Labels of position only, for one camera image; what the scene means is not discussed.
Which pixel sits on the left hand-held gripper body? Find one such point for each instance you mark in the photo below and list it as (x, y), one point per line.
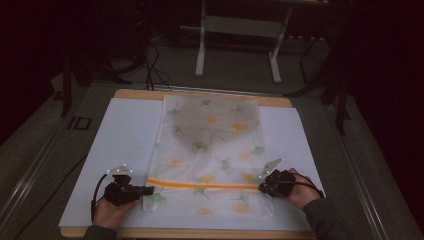
(118, 193)

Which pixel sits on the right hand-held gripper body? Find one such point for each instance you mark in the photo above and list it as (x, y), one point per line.
(280, 183)

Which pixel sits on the leaf print mesh laundry bag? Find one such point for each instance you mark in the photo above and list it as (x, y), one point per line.
(210, 166)

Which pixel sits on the person's left hand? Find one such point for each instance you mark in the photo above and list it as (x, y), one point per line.
(111, 213)

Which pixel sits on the person's right hand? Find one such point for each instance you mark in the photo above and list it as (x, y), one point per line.
(305, 195)

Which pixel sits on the white table mat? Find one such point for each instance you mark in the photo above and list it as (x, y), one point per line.
(126, 133)

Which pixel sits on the black rectangular floor plate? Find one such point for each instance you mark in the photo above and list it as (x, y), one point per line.
(80, 123)

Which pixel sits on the black metal stand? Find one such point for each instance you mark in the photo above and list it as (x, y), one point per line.
(341, 100)
(66, 86)

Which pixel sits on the metal floor rail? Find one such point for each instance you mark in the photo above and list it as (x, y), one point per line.
(30, 173)
(360, 180)

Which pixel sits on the white metal desk frame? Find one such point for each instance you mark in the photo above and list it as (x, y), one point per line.
(240, 26)

